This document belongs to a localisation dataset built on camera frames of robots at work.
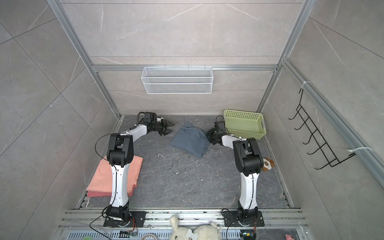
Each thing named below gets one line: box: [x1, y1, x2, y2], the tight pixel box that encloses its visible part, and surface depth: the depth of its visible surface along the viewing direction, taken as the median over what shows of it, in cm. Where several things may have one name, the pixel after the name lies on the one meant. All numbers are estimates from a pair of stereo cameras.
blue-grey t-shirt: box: [170, 122, 210, 158], surface depth 102 cm
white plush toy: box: [169, 215, 222, 240], surface depth 64 cm
